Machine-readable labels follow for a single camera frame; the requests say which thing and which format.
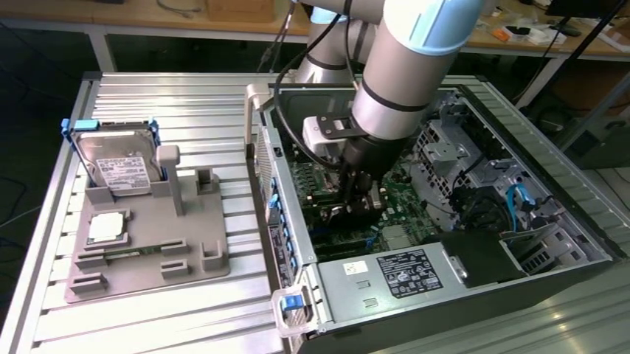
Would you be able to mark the blue slot clip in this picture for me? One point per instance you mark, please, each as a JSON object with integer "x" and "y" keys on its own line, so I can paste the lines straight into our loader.
{"x": 289, "y": 247}
{"x": 283, "y": 219}
{"x": 273, "y": 204}

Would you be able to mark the black stand pole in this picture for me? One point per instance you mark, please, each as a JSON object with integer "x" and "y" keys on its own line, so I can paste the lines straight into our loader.
{"x": 590, "y": 35}

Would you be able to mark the green motherboard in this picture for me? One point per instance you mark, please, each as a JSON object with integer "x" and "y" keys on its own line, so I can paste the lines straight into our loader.
{"x": 412, "y": 206}

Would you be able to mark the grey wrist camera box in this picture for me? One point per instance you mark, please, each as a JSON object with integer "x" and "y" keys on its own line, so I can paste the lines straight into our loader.
{"x": 319, "y": 136}

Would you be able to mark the silver chipset heatsink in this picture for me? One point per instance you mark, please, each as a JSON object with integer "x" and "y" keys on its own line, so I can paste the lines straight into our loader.
{"x": 397, "y": 236}

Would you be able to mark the CPU socket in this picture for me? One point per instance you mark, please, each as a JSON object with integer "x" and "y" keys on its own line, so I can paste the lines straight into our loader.
{"x": 325, "y": 181}

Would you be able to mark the hard disk with blue caddy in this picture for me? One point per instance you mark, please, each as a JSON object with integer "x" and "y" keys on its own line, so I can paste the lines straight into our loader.
{"x": 120, "y": 162}

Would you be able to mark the black expansion slot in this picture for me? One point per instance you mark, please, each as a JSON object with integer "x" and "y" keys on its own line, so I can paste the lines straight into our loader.
{"x": 341, "y": 250}

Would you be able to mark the silver CPU chip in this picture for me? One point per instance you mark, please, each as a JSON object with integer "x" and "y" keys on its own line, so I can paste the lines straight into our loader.
{"x": 106, "y": 228}

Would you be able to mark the silver power supply unit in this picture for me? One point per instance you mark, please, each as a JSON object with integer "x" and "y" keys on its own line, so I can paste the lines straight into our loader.
{"x": 393, "y": 276}

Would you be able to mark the cluttered wooden desk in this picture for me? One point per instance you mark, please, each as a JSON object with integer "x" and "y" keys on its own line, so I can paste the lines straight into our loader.
{"x": 522, "y": 46}

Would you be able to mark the grey parts rack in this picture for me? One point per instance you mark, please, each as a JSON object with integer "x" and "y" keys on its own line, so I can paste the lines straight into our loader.
{"x": 192, "y": 228}

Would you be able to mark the orange and black device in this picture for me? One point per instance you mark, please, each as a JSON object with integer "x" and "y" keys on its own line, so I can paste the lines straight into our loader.
{"x": 516, "y": 34}

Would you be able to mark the open black PC case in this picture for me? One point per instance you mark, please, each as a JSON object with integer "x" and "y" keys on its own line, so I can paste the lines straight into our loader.
{"x": 516, "y": 302}

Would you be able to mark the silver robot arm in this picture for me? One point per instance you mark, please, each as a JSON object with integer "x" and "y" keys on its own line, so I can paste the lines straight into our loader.
{"x": 408, "y": 62}

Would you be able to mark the wooden desk with white legs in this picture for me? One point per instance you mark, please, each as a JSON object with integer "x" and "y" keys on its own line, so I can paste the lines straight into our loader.
{"x": 122, "y": 26}

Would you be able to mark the blue case latch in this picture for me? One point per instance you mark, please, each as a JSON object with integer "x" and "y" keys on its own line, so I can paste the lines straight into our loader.
{"x": 291, "y": 303}

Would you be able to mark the green RAM stick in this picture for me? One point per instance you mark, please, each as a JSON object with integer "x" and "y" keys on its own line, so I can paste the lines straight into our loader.
{"x": 135, "y": 252}

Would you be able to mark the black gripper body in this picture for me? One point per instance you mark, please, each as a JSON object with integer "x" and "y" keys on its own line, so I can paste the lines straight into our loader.
{"x": 373, "y": 155}

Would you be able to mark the cardboard box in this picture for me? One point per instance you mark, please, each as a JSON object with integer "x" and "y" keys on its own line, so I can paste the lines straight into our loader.
{"x": 240, "y": 9}

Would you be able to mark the black graphics card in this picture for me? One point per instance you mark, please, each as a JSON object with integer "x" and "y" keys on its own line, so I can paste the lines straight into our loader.
{"x": 344, "y": 219}

